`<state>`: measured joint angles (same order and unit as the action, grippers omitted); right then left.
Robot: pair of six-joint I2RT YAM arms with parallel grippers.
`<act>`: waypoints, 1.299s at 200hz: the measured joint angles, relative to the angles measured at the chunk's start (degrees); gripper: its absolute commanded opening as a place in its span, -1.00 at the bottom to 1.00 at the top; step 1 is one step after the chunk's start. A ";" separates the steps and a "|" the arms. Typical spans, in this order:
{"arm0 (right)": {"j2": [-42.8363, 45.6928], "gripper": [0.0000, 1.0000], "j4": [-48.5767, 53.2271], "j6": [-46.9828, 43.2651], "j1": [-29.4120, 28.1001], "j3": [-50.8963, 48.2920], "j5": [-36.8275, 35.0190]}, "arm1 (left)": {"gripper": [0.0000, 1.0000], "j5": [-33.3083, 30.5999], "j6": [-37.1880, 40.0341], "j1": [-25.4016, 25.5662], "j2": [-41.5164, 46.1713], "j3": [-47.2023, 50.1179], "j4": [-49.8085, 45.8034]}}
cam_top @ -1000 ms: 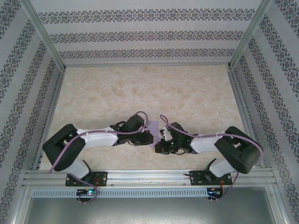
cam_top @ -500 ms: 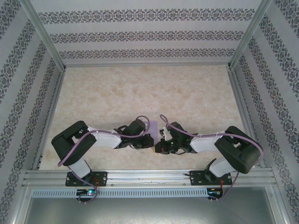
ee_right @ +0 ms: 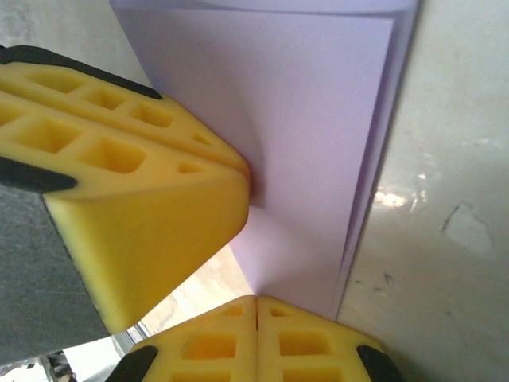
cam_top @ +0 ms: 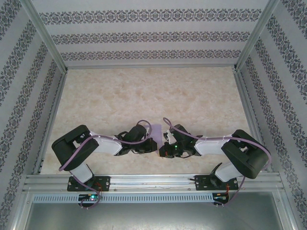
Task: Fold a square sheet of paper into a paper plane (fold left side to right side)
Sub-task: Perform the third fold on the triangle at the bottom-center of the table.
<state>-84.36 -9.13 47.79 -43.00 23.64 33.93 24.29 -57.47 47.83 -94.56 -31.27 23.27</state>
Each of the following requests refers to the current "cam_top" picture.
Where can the grey metal panel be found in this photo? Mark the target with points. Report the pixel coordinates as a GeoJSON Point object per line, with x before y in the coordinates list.
{"type": "Point", "coordinates": [153, 218]}

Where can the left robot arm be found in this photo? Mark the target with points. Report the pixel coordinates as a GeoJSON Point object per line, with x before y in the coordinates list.
{"type": "Point", "coordinates": [72, 153]}

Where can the aluminium side rail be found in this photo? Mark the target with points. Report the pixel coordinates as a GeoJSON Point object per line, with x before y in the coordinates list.
{"type": "Point", "coordinates": [51, 107]}
{"type": "Point", "coordinates": [249, 100]}

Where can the aluminium mounting rail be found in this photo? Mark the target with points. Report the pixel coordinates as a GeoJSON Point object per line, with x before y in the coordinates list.
{"type": "Point", "coordinates": [148, 182]}

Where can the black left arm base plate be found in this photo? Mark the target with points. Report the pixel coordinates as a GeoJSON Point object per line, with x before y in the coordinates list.
{"type": "Point", "coordinates": [105, 183]}

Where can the aluminium frame post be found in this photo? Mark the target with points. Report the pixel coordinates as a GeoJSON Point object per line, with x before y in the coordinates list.
{"type": "Point", "coordinates": [22, 210]}
{"type": "Point", "coordinates": [45, 36]}
{"type": "Point", "coordinates": [286, 210]}
{"type": "Point", "coordinates": [257, 33]}

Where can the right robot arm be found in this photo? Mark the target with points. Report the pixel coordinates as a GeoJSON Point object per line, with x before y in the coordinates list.
{"type": "Point", "coordinates": [244, 155]}

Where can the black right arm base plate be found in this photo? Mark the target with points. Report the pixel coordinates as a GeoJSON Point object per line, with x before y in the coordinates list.
{"type": "Point", "coordinates": [201, 183]}

